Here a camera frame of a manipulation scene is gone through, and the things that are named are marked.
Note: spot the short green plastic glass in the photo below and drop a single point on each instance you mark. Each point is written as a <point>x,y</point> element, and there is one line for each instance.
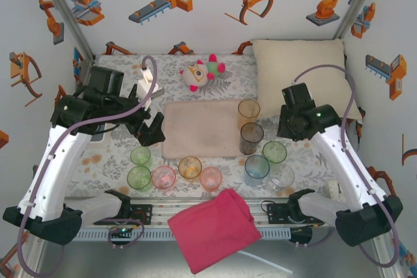
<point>139,178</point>
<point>140,156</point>

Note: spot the tall green plastic glass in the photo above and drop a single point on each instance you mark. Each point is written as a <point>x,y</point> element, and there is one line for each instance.
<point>274,154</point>

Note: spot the short pink plastic glass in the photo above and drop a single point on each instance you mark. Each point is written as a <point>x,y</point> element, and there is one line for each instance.
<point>163,178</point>

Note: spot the short amber plastic glass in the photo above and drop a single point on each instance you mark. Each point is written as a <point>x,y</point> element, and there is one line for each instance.
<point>190,168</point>

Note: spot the tall dark grey glass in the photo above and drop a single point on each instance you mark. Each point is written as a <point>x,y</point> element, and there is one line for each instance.
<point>251,139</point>

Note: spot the tall amber plastic glass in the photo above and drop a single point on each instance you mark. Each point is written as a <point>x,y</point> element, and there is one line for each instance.
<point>249,113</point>

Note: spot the tall clear plastic glass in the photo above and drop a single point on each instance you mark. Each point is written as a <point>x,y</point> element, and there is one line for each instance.
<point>282,178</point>

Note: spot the tall blue plastic glass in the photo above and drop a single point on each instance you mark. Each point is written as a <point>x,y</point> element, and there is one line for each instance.
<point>256,170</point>

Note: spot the short salmon plastic glass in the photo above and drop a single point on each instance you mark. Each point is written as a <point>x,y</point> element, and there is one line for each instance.
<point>210,178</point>

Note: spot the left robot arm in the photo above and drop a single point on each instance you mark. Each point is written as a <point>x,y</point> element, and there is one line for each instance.
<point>55,167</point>

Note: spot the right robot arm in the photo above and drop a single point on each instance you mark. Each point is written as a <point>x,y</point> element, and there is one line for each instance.
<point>345,164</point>

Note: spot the beige pink tray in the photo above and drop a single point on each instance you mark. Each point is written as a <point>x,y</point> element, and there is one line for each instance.
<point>202,128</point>

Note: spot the cream pillow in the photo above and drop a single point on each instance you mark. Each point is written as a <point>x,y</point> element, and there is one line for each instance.
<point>277,63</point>

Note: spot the white pink plush toy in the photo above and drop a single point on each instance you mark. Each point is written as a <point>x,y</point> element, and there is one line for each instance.
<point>195,74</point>

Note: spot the floral table cloth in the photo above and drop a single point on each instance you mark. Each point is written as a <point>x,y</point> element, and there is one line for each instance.
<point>234,174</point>

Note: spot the small circuit board green light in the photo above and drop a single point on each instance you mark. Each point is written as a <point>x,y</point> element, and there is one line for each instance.
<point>121,230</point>

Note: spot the magenta folded cloth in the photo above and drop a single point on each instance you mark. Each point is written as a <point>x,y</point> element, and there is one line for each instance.
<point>215,232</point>

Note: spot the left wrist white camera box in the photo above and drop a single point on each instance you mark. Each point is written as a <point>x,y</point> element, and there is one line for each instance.
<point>146,90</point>

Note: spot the aluminium table edge rail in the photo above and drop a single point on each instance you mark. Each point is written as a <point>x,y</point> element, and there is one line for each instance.
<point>163,208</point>

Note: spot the aluminium frame post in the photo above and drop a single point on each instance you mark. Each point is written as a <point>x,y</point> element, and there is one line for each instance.
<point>359,1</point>
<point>66,11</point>

